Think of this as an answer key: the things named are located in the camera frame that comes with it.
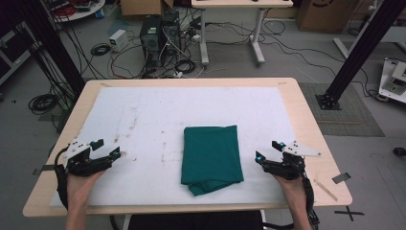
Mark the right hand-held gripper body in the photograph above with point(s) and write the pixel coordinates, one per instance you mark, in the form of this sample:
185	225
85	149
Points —
290	169

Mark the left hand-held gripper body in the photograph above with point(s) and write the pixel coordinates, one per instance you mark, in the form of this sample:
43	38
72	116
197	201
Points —
86	166

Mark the green sweatshirt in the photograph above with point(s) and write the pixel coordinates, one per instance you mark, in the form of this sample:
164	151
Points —
210	156

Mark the person's right hand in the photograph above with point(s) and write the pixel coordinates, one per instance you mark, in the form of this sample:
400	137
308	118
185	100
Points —
295	191

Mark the person's left hand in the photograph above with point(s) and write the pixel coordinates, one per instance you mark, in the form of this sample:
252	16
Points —
78	190

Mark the grey tape piece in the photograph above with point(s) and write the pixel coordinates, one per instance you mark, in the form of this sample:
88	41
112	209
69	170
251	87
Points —
46	168
341	178

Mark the thin wooden stick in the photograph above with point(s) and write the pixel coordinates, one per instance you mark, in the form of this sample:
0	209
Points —
325	190

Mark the light wooden table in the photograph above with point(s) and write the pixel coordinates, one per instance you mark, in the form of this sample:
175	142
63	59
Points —
306	111

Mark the black tape cross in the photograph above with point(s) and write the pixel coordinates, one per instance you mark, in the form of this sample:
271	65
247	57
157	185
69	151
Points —
349	213

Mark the grey floor mat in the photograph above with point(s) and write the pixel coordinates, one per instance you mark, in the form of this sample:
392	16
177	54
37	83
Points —
351	121

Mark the white foam mat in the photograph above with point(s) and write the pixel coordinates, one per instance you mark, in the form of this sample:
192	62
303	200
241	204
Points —
191	102

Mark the person's dark clothing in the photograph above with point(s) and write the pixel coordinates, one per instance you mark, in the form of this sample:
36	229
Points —
191	222

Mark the white power supply box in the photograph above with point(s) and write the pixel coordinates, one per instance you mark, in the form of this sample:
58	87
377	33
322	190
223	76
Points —
118	40

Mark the small black object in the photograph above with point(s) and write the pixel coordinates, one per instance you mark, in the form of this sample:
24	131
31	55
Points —
399	151

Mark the black computer tower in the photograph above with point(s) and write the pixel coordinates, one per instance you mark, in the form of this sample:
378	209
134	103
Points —
150	41
171	32

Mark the white machine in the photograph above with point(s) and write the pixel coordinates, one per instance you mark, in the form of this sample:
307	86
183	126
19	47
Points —
387	86

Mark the round white table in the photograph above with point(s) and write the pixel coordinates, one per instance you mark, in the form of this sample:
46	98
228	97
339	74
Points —
86	14

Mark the white power strip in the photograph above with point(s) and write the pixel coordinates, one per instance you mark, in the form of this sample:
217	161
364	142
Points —
195	37

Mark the large cardboard box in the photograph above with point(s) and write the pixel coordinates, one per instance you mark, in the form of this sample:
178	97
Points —
325	16

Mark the small cardboard box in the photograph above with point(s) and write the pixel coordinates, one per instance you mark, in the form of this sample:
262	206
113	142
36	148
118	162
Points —
140	7

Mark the white desk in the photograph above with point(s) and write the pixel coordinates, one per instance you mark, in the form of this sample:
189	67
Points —
242	3

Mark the black frame post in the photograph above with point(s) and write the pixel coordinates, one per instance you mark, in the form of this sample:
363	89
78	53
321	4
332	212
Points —
54	44
360	51

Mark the white table frame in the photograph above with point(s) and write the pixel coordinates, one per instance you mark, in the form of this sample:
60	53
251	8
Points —
341	48

